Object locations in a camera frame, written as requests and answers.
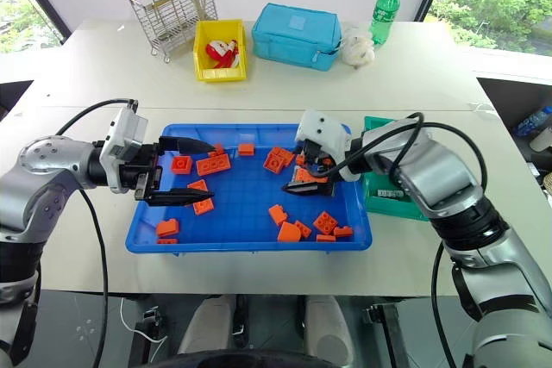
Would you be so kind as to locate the orange sloped brick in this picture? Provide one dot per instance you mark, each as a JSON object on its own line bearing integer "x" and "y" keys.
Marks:
{"x": 168, "y": 228}
{"x": 278, "y": 214}

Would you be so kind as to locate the blue plastic tray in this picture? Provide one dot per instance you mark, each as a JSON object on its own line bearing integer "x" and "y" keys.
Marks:
{"x": 246, "y": 213}

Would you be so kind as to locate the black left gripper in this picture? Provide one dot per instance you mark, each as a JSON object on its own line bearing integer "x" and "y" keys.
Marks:
{"x": 146, "y": 161}

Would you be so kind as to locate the yellow plastic bin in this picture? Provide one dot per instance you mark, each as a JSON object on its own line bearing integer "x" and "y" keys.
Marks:
{"x": 202, "y": 70}

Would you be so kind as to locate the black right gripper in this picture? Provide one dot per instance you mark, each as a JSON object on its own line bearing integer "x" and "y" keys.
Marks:
{"x": 317, "y": 153}

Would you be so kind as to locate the green plastic soda bottle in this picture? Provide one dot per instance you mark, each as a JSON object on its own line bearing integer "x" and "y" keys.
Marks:
{"x": 382, "y": 14}

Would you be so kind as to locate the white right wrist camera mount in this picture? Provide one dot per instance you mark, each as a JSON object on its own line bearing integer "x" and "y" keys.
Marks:
{"x": 323, "y": 126}

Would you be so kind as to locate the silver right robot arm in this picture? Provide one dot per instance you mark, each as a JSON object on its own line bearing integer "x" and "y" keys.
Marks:
{"x": 448, "y": 178}

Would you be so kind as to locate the orange curved brick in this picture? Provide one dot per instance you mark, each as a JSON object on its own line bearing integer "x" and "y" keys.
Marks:
{"x": 289, "y": 232}

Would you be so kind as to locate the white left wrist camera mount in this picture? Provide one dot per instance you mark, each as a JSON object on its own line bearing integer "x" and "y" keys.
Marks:
{"x": 125, "y": 135}

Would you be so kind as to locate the small orange studded brick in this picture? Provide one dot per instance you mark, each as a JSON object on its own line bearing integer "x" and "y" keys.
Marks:
{"x": 303, "y": 229}

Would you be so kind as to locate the square orange studded brick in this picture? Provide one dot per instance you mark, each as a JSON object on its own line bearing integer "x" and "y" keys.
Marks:
{"x": 181, "y": 165}
{"x": 274, "y": 164}
{"x": 325, "y": 222}

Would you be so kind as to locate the clear water bottle blue label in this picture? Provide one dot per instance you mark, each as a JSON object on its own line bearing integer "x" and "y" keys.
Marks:
{"x": 532, "y": 120}

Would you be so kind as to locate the woven basket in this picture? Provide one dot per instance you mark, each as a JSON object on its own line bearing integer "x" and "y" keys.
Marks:
{"x": 547, "y": 187}

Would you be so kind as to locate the light blue zipper pouch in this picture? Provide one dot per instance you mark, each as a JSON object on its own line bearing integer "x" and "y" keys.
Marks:
{"x": 293, "y": 36}

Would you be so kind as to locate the crumpled white plastic bag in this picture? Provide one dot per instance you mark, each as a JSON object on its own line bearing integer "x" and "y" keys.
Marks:
{"x": 358, "y": 47}

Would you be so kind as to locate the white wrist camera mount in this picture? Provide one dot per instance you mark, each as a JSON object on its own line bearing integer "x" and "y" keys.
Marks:
{"x": 323, "y": 126}
{"x": 125, "y": 135}

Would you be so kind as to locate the flat orange brick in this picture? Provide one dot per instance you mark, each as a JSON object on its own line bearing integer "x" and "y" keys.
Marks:
{"x": 325, "y": 238}

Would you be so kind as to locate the green plastic bin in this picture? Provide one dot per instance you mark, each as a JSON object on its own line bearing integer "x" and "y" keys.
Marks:
{"x": 390, "y": 206}

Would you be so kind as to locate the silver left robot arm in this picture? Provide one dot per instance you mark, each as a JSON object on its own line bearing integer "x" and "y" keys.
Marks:
{"x": 39, "y": 178}

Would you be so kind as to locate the long orange studded brick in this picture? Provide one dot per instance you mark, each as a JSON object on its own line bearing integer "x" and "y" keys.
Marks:
{"x": 213, "y": 165}

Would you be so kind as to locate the grey rounded robot leg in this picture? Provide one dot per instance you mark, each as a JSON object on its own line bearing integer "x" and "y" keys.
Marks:
{"x": 209, "y": 325}
{"x": 328, "y": 329}

